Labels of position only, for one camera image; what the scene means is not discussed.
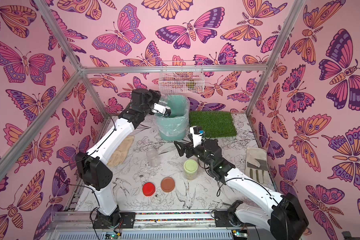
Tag clear peanut jar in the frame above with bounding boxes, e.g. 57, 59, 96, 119
147, 146, 161, 168

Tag brown jar lid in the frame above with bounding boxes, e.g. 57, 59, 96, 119
161, 177, 176, 193

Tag red jar lid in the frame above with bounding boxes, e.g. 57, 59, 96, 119
142, 182, 156, 197

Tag brown lid peanut jar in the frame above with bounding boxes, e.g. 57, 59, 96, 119
159, 95, 175, 110

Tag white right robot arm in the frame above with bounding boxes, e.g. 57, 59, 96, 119
174, 140, 309, 240

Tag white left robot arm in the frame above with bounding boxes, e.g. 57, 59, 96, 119
75, 89, 171, 228

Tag green lid peanut jar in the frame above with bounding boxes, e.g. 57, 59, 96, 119
184, 159, 199, 181

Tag mint green trash bin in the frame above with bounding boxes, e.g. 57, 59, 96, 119
154, 94, 189, 142

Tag clear plastic bin liner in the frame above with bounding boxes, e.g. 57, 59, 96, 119
152, 93, 191, 140

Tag green artificial grass mat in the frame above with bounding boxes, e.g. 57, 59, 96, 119
190, 111, 237, 138

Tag cream work glove right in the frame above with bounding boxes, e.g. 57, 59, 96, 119
245, 147, 270, 185

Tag green object in basket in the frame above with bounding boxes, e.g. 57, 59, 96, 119
186, 81, 198, 92

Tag beige work glove left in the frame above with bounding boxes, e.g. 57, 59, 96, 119
107, 136, 135, 168

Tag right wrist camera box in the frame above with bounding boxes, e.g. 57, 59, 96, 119
190, 126, 205, 148

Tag white wire basket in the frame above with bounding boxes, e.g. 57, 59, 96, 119
158, 60, 205, 94

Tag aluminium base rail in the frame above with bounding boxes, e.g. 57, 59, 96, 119
45, 209, 274, 240

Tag aluminium frame post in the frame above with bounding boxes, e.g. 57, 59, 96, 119
246, 0, 306, 117

